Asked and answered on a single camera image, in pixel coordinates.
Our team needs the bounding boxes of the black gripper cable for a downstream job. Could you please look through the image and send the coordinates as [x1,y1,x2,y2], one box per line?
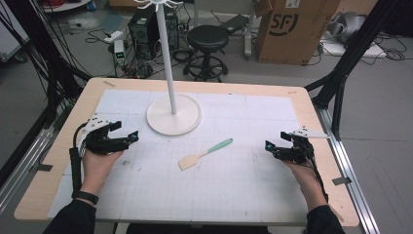
[68,122,90,197]
[305,150,329,203]

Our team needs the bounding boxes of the black wristband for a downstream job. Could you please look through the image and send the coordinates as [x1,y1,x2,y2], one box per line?
[71,189,100,206]

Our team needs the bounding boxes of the white grid mat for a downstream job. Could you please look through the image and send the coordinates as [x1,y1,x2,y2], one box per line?
[47,89,310,224]

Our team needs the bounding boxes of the white hanging rack stand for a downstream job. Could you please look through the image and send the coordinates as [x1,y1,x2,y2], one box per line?
[133,0,203,137]

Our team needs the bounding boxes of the black flat device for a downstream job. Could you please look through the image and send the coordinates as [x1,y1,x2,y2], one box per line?
[219,14,250,36]

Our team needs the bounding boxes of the large cardboard box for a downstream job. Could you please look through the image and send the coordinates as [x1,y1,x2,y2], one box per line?
[254,0,343,66]

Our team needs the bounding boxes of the person's right hand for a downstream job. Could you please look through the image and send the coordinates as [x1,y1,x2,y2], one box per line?
[282,160,323,196]

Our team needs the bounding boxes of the black computer tower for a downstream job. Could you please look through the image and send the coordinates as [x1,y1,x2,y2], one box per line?
[128,5,180,61]

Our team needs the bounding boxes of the beige spatula with green handle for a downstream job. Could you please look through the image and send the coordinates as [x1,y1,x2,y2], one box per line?
[177,137,235,172]

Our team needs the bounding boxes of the aluminium rail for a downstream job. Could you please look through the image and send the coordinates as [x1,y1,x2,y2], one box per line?
[0,128,56,214]
[314,105,382,234]

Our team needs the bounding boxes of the black round stool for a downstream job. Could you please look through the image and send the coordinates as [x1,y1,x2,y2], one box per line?
[182,24,230,83]

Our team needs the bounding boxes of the white metal post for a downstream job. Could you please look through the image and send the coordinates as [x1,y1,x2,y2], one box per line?
[244,0,257,60]

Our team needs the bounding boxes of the white power strip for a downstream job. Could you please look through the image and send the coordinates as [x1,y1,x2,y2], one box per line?
[103,30,125,44]

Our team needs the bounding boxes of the white flat board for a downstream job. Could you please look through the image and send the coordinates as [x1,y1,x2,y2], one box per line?
[320,38,388,59]

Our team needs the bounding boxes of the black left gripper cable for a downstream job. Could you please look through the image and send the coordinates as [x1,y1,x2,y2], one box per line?
[68,122,90,197]

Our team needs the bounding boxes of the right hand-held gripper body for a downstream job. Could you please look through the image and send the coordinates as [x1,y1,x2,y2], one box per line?
[274,126,331,165]

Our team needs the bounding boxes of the black metal frame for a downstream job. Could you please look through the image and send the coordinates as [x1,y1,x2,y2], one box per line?
[0,0,93,131]
[304,0,404,141]

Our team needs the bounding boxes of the white round table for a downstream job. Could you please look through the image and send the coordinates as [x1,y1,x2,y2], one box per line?
[41,0,93,14]

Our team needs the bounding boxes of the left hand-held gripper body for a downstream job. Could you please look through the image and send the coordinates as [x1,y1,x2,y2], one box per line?
[77,113,130,158]

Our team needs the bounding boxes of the grey bag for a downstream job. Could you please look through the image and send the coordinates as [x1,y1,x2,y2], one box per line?
[326,11,367,44]

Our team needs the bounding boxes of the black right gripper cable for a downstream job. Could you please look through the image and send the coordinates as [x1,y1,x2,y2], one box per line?
[305,150,329,203]

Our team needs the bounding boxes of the black floor cables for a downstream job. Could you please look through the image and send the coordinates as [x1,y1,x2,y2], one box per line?
[85,27,196,80]

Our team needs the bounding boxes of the white device with green display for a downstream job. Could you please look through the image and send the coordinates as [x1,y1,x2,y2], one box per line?
[113,39,127,65]

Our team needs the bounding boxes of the person's left hand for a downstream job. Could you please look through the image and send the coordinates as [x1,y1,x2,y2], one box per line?
[81,149,125,196]

